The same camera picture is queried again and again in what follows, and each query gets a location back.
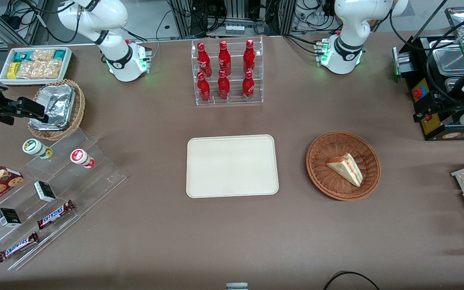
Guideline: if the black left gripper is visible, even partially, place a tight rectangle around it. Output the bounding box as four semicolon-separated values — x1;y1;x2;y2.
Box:
413;80;464;122

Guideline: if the triangular sandwich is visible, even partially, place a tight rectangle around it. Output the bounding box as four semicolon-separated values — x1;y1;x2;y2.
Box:
326;153;364;187

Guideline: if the white snack tray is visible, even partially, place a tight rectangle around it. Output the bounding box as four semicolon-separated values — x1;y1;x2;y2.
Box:
0;47;73;86

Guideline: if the light wicker basket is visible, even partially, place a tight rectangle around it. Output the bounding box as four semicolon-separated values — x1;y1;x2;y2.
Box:
27;79;86;141

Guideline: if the brown wicker basket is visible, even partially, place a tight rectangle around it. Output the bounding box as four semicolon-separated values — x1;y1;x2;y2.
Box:
306;131;381;201

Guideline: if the cream plastic tray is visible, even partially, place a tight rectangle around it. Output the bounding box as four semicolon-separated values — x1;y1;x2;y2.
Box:
186;135;280;199

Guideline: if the black hot dog machine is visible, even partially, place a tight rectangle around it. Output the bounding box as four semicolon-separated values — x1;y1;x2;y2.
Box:
392;7;464;142

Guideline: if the aluminium foil container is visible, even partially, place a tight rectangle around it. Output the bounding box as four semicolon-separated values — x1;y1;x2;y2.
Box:
29;84;77;131

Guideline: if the green-label yogurt cup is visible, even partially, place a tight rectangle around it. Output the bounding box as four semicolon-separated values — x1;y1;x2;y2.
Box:
22;138;54;159

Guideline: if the clear rice cracker bag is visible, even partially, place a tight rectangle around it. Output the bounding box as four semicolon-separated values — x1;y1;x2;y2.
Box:
31;49;56;62
16;60;63;80

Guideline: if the yellow snack packet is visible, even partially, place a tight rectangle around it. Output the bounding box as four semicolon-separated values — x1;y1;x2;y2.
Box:
6;62;21;80

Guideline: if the red-label yogurt cup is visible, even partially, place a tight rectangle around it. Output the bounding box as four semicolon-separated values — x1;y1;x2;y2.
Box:
70;149;96;169

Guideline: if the clear acrylic stepped shelf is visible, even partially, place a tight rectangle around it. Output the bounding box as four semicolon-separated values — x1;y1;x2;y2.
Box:
0;128;127;271

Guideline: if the small black box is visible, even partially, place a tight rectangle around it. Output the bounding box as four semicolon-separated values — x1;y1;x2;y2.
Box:
33;181;57;203
0;207;22;228

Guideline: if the Snickers bar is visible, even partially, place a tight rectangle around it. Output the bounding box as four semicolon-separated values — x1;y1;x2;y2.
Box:
37;200;75;230
0;232;40;263

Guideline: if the red cola bottle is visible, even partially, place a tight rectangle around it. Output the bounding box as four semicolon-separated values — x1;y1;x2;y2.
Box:
243;39;257;73
197;72;211;102
218;40;232;75
197;42;212;77
242;70;255;99
217;70;231;101

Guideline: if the clear acrylic bottle rack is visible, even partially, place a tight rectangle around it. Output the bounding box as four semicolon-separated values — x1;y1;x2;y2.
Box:
191;36;264;106

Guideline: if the aluminium frame rack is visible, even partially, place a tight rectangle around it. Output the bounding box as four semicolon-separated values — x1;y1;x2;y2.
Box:
167;0;298;39

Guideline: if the black cable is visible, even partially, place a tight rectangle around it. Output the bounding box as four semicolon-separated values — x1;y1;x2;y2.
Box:
322;271;382;290

